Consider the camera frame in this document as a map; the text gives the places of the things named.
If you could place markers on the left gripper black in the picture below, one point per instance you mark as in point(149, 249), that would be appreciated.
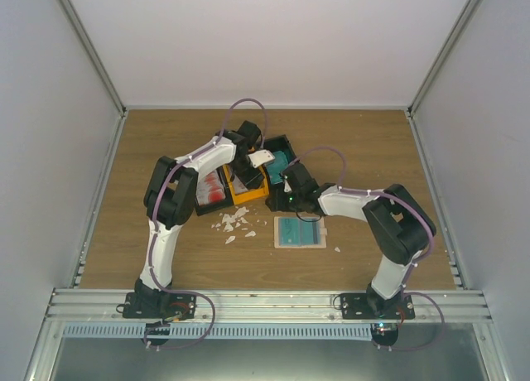
point(250, 181)

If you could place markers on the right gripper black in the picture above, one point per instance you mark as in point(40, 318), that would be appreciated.
point(277, 205)

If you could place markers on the teal VIP card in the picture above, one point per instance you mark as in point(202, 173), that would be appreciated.
point(309, 232)
point(288, 232)

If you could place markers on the beige card holder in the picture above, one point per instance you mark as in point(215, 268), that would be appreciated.
point(323, 234)

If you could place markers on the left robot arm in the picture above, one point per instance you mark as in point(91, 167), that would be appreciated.
point(170, 200)

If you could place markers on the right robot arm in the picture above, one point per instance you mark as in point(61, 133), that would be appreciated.
point(401, 228)

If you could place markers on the red white card stack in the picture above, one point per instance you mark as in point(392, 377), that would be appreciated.
point(210, 189)

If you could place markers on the black bin right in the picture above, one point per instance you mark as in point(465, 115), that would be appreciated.
point(281, 148)

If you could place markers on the black bin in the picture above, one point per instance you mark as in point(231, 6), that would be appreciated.
point(281, 148)
point(203, 210)

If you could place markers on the black bin left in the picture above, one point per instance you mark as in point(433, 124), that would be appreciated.
point(203, 210)

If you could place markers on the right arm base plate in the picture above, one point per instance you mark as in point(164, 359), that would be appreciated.
point(362, 306)

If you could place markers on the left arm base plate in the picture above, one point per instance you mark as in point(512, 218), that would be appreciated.
point(159, 306)

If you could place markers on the grey slotted cable duct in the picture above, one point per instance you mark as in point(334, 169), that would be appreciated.
point(220, 331)

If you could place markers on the aluminium rail frame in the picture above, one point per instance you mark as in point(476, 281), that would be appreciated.
point(239, 277)

